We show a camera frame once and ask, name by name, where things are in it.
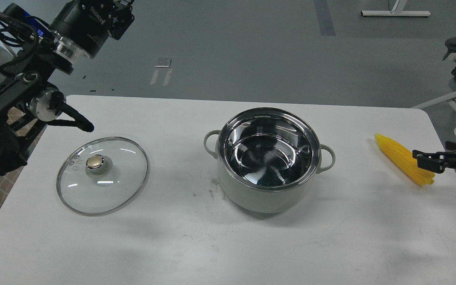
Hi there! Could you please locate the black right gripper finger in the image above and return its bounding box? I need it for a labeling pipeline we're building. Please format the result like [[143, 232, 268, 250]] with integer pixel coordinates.
[[417, 158, 456, 174], [412, 150, 456, 159]]

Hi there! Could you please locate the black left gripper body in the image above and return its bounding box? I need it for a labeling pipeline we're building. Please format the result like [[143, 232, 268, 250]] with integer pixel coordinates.
[[49, 0, 135, 60]]

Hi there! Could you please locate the glass pot lid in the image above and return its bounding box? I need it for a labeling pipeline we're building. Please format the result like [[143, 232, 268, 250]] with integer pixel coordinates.
[[55, 137, 150, 217]]

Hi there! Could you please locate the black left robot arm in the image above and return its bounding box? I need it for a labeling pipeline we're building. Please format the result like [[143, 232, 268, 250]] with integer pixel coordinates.
[[0, 0, 135, 176]]

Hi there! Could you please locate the yellow toy corn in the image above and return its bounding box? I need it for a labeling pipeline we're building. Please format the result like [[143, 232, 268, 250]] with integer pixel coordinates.
[[374, 133, 435, 186]]

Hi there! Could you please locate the pale green steel pot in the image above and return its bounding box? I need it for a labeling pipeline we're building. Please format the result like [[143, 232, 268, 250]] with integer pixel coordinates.
[[203, 107, 336, 214]]

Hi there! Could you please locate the white desk leg base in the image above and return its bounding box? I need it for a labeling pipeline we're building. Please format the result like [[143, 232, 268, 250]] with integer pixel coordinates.
[[360, 0, 431, 17]]

